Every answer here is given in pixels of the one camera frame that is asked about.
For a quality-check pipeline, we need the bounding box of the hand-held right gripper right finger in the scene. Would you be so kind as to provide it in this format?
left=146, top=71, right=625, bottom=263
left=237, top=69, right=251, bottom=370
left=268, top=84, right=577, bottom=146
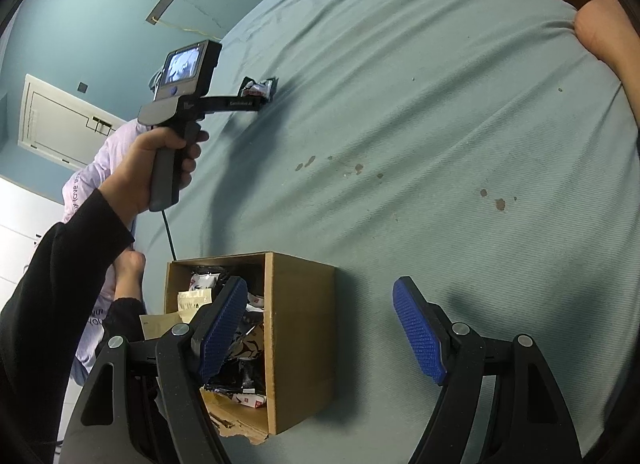
left=392, top=276, right=583, bottom=464

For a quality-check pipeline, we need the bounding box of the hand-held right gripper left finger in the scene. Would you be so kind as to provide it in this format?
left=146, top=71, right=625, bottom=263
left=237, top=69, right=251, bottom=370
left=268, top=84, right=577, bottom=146
left=59, top=276, right=249, bottom=464

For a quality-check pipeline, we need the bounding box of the black white snack packet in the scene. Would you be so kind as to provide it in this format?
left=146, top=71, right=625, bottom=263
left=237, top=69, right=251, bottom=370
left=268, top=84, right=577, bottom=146
left=239, top=76, right=279, bottom=105

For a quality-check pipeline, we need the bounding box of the beige sachet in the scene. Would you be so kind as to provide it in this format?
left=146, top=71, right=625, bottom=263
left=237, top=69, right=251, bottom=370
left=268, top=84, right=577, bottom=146
left=139, top=313, right=184, bottom=341
left=177, top=289, right=217, bottom=325

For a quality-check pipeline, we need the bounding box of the pile of black white packets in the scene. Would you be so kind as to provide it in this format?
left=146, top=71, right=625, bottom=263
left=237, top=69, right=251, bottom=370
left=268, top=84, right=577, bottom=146
left=177, top=266, right=269, bottom=410

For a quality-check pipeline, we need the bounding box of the brown cardboard box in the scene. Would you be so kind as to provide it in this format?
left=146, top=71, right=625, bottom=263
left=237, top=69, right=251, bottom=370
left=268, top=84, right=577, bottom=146
left=164, top=251, right=337, bottom=445

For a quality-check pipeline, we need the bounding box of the person's left forearm black sleeve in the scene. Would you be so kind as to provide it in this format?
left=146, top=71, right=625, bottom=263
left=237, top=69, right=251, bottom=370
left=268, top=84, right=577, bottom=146
left=0, top=188, right=139, bottom=464

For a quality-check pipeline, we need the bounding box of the person's left hand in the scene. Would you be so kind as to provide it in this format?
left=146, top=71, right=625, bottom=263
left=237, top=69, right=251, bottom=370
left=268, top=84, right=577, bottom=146
left=99, top=126, right=210, bottom=226

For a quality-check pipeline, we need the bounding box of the person's left foot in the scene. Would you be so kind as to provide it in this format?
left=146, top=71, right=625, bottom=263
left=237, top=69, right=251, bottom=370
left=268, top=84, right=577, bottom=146
left=112, top=250, right=147, bottom=303

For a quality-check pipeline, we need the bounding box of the person's foot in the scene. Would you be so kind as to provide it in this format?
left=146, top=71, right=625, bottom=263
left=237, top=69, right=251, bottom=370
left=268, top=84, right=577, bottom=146
left=573, top=0, right=640, bottom=121
left=112, top=250, right=147, bottom=303

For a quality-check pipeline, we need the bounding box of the lilac duvet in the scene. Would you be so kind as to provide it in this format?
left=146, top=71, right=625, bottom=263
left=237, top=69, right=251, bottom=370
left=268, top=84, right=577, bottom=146
left=61, top=119, right=148, bottom=382

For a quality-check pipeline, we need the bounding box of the white cabinet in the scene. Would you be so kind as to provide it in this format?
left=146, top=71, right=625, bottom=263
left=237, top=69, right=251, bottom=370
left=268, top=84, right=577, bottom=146
left=0, top=175, right=67, bottom=297

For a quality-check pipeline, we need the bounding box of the person's right foot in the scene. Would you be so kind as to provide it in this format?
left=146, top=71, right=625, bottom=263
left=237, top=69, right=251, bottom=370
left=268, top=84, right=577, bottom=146
left=573, top=0, right=640, bottom=121

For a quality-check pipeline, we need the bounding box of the black wall strip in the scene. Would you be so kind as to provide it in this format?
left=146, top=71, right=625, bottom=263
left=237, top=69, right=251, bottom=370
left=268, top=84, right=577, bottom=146
left=145, top=0, right=184, bottom=26

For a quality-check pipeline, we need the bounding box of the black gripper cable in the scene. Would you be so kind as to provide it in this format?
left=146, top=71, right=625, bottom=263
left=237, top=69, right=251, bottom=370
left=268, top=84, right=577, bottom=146
left=160, top=209, right=177, bottom=263

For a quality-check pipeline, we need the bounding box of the white wall panel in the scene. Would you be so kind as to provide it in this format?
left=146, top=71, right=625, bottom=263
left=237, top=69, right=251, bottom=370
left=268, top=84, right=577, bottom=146
left=18, top=73, right=129, bottom=171

